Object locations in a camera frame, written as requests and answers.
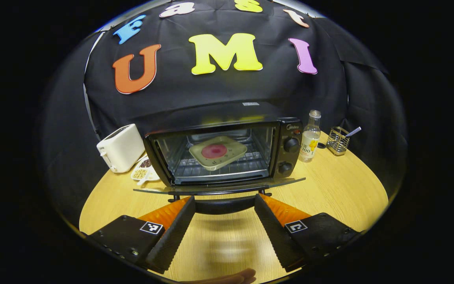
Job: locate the white divided snack dish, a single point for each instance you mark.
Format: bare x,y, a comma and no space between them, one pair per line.
140,173

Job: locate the small black bottle cap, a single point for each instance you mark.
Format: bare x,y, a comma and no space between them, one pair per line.
321,145

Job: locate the clear bottle with yellow label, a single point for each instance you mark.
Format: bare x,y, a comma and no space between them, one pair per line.
309,142

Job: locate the white toaster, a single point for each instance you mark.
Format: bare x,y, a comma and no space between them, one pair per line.
122,148

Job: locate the black electric oven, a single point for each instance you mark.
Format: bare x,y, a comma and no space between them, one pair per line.
288,132

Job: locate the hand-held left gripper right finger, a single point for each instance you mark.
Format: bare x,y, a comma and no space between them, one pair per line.
276,236

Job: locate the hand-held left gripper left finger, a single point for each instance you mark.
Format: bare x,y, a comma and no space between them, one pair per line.
173,234

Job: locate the pale square plate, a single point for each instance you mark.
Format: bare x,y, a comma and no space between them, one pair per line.
235,152

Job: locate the black backdrop cloth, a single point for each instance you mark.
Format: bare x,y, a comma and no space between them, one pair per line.
219,90

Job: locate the pink round food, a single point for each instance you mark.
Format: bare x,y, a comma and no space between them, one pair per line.
214,151

